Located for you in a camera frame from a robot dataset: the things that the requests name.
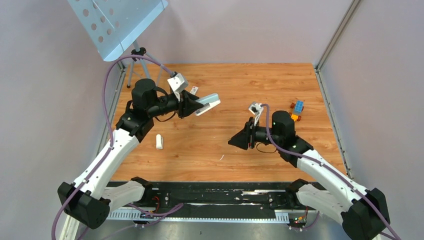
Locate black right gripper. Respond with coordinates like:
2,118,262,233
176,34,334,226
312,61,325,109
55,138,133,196
228,117,282,151

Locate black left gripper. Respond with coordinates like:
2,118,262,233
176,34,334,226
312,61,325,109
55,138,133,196
148,89,203,119

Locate small white staple box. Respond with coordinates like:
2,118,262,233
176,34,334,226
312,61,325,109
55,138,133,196
190,86,199,95

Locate light blue white stapler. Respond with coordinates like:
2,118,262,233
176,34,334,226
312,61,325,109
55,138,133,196
194,93,221,116

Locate white stapler tray piece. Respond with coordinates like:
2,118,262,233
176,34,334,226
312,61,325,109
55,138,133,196
155,134,164,150

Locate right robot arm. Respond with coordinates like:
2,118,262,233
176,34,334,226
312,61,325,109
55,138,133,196
228,110,390,240

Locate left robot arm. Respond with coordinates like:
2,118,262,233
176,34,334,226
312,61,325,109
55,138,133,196
57,78,219,230

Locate colourful toy block car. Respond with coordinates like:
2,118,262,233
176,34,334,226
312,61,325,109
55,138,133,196
289,100,304,122

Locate light blue music stand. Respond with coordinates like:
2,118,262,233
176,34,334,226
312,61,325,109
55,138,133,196
66,0,177,116

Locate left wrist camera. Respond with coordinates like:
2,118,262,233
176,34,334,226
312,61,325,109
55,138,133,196
167,73,189,102

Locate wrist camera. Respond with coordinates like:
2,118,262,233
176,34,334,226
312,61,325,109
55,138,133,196
167,73,189,102
248,101,264,126

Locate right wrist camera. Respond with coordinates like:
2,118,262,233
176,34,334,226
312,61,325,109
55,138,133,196
248,101,264,126

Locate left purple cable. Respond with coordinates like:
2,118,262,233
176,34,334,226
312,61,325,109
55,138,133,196
50,54,176,240

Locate purple cable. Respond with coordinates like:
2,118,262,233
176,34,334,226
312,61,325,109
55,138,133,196
259,103,403,240
50,54,176,240

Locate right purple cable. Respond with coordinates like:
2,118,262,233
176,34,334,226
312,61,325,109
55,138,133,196
259,103,403,240

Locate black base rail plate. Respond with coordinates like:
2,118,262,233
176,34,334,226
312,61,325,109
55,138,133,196
120,181,354,220

